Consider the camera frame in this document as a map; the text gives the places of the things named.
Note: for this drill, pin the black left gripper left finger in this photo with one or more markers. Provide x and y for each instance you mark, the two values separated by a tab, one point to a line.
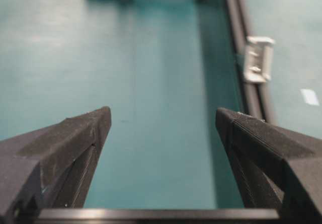
52	167

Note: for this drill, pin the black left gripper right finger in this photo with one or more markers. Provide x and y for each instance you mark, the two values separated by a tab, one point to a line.
274	167

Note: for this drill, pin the silver metal fitting red label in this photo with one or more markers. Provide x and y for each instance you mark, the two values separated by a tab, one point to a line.
258	59

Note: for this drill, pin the pale blue tape patch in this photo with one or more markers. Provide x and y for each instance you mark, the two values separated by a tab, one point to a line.
310	97

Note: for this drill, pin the black aluminium centre rail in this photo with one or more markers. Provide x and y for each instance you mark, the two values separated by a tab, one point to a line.
256	96

